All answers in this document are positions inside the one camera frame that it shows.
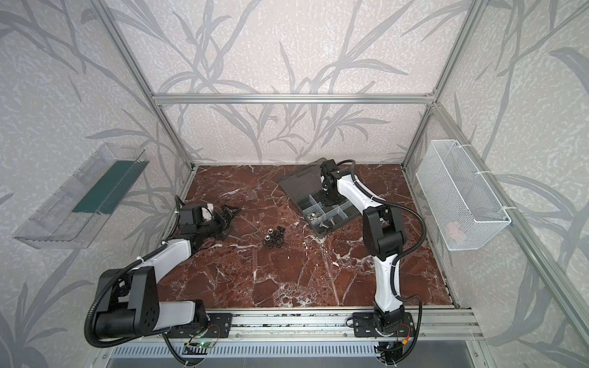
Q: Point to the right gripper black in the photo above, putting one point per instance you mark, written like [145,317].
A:
[329,197]

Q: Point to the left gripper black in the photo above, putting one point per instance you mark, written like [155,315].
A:
[220,216]

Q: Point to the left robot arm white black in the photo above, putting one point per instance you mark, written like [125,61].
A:
[127,305]

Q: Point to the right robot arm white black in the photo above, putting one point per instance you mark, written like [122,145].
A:
[384,237]

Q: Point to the grey compartment organizer box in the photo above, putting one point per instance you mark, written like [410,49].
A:
[304,189]

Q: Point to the pink object in basket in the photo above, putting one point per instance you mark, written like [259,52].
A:
[455,231]

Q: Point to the small electronics board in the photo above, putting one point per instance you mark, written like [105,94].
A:
[195,348]

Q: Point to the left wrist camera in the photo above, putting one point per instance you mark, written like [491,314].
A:
[207,212]

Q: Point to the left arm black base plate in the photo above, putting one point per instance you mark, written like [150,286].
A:
[218,327]

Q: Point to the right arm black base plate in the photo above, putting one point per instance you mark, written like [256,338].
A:
[401,325]

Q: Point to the aluminium frame back crossbar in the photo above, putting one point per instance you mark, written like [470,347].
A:
[292,99]

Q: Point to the white wire mesh basket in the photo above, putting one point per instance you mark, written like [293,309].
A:
[457,191]

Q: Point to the clear acrylic wall shelf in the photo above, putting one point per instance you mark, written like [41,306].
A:
[77,212]

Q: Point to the aluminium front rail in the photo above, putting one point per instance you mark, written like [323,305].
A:
[327,324]

